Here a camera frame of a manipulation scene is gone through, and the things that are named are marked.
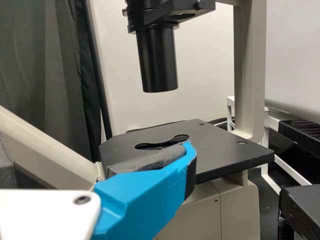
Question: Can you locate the white box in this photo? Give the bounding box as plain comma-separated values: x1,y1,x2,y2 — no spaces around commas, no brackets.
91,0,320,126

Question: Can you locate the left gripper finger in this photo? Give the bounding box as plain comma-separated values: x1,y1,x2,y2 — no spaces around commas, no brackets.
91,141,199,240

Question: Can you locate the black platform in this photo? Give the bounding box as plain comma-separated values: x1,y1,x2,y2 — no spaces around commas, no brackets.
279,184,320,240
268,119,320,181

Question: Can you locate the cream microscope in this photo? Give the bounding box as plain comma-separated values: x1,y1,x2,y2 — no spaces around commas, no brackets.
0,0,276,240

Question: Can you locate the white metal frame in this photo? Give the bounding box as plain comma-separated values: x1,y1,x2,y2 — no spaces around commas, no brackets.
225,95,313,196

